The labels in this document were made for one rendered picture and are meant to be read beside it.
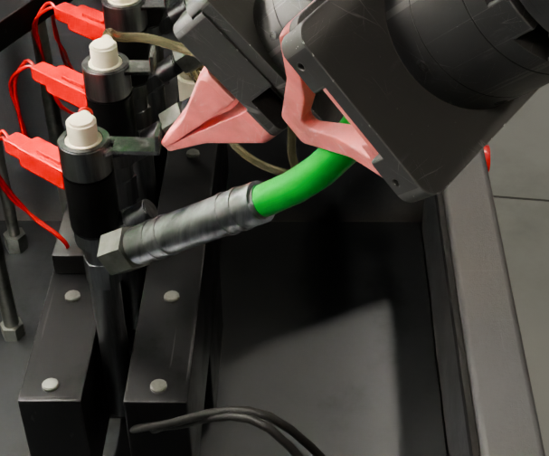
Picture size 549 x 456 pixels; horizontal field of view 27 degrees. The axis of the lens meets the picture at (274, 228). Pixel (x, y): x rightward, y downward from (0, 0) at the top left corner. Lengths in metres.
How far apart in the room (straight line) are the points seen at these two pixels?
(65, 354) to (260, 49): 0.26
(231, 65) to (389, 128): 0.20
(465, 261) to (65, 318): 0.28
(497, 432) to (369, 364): 0.22
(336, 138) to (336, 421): 0.47
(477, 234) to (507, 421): 0.18
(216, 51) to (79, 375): 0.25
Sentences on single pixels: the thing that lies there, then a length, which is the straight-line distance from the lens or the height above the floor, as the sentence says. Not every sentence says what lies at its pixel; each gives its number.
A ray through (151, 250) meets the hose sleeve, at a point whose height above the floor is 1.15.
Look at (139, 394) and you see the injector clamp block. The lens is 0.67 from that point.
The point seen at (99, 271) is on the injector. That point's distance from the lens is 0.66.
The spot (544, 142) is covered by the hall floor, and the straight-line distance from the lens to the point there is 2.65.
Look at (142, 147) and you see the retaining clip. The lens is 0.61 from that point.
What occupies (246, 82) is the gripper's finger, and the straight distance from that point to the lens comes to 0.53.
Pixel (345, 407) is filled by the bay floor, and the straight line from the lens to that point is 0.86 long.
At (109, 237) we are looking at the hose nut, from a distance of 0.52.
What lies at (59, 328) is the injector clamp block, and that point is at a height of 0.98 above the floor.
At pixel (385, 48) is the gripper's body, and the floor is 1.30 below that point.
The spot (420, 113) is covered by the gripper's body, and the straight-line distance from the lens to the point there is 0.34.
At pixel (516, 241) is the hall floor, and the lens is 2.35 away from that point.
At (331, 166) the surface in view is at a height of 1.22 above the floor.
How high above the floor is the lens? 1.47
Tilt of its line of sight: 39 degrees down
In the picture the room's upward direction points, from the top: 1 degrees counter-clockwise
